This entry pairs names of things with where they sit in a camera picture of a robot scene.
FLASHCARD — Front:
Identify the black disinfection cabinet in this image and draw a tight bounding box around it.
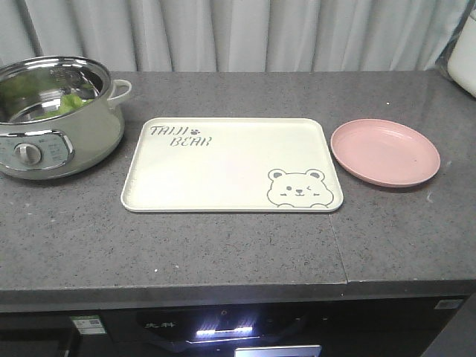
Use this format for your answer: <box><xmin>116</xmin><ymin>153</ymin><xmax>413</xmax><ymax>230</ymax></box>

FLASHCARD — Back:
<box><xmin>101</xmin><ymin>296</ymin><xmax>465</xmax><ymax>356</ymax></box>

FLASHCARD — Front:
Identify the pale green electric pot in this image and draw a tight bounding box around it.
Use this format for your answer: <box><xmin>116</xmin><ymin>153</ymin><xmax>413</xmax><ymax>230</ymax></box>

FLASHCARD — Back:
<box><xmin>1</xmin><ymin>56</ymin><xmax>132</xmax><ymax>180</ymax></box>

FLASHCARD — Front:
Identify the black built-in dishwasher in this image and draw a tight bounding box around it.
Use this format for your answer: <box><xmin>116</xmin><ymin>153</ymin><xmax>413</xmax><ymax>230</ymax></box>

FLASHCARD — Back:
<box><xmin>1</xmin><ymin>311</ymin><xmax>117</xmax><ymax>356</ymax></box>

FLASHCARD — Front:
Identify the white rice cooker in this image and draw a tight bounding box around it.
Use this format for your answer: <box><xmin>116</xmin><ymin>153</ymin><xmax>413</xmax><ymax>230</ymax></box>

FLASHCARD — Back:
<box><xmin>448</xmin><ymin>10</ymin><xmax>476</xmax><ymax>97</ymax></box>

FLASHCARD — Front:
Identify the upper silver drawer handle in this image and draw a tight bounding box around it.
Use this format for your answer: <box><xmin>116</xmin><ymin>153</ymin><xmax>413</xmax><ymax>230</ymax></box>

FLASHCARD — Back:
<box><xmin>234</xmin><ymin>345</ymin><xmax>322</xmax><ymax>357</ymax></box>

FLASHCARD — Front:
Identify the grey white curtain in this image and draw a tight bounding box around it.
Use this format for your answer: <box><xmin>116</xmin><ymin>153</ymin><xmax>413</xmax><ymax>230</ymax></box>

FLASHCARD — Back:
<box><xmin>1</xmin><ymin>1</ymin><xmax>475</xmax><ymax>72</ymax></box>

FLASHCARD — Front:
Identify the cream bear serving tray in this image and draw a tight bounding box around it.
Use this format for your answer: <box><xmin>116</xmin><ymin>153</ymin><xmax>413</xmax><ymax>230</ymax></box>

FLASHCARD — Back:
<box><xmin>121</xmin><ymin>118</ymin><xmax>344</xmax><ymax>213</ymax></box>

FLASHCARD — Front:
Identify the green energy label sticker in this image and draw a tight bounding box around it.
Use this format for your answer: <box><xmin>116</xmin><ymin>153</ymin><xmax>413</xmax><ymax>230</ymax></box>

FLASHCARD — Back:
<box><xmin>70</xmin><ymin>315</ymin><xmax>106</xmax><ymax>335</ymax></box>

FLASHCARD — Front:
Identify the pink round plate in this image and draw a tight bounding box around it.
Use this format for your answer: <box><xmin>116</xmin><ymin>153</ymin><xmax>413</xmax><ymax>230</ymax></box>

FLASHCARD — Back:
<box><xmin>330</xmin><ymin>118</ymin><xmax>440</xmax><ymax>188</ymax></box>

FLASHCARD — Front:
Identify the green lettuce leaf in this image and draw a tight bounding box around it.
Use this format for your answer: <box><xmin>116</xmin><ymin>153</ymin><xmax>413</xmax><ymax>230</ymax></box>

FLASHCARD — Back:
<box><xmin>36</xmin><ymin>94</ymin><xmax>92</xmax><ymax>120</ymax></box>

